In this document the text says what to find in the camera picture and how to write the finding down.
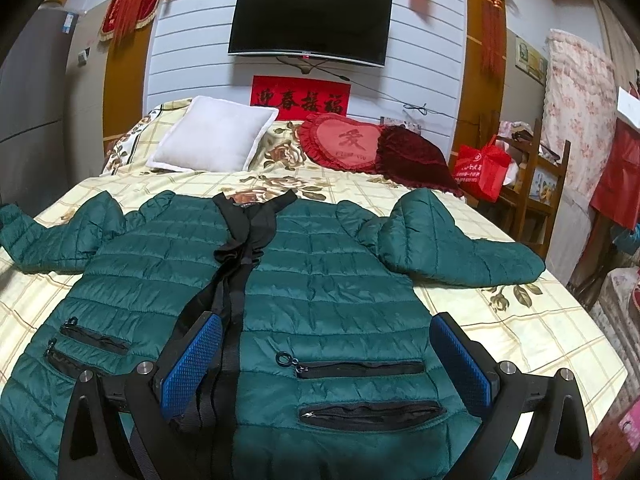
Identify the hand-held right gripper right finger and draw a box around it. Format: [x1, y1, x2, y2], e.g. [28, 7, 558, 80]
[429, 312, 594, 480]

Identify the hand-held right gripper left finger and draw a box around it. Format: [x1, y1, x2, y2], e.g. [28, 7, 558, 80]
[57, 311, 225, 480]

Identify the green puffer jacket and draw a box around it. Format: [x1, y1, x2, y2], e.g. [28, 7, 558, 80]
[0, 187, 547, 480]

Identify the floral checked bed blanket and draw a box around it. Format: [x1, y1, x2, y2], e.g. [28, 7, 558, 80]
[0, 97, 629, 480]

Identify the pink patterned box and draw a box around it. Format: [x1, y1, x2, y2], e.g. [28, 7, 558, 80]
[618, 410, 640, 449]

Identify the wooden chair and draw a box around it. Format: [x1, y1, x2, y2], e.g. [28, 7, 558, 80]
[477, 119, 572, 261]

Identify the red gift bag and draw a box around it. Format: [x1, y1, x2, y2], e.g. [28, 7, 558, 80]
[452, 135, 513, 202]

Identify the teal cloth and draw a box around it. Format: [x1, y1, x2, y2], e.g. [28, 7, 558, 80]
[611, 224, 640, 257]

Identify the dark red velvet pillow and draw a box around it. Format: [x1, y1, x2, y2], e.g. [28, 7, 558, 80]
[376, 125, 466, 197]

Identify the white pillow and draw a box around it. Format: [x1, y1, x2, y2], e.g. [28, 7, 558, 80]
[146, 95, 280, 173]

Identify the red hanging cloth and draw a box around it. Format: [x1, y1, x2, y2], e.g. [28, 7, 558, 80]
[589, 119, 640, 229]

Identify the red heart-shaped pillow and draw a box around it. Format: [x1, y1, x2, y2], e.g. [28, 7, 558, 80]
[297, 112, 396, 175]

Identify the pink floral quilt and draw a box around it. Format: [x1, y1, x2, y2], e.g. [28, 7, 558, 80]
[541, 28, 619, 186]

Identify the white paper sheet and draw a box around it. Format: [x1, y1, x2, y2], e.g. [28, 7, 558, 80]
[616, 86, 640, 129]

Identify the grey refrigerator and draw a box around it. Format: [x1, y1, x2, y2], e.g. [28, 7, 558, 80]
[0, 2, 84, 202]

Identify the beige curtain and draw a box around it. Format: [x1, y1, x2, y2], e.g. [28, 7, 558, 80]
[594, 0, 640, 92]

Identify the black curved television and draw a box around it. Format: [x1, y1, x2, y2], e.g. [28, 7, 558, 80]
[228, 0, 394, 68]

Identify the black cable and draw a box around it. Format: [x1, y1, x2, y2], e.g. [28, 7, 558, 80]
[345, 74, 430, 117]

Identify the red wall banner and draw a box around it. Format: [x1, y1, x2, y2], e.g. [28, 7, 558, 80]
[251, 75, 350, 122]

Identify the small wall picture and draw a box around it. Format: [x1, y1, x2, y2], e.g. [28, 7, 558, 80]
[515, 36, 549, 84]

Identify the red knot wall ornament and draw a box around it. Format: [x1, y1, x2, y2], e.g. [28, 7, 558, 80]
[452, 0, 521, 79]

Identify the red tasselled wall hanging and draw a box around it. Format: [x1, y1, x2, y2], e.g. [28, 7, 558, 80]
[98, 0, 185, 49]

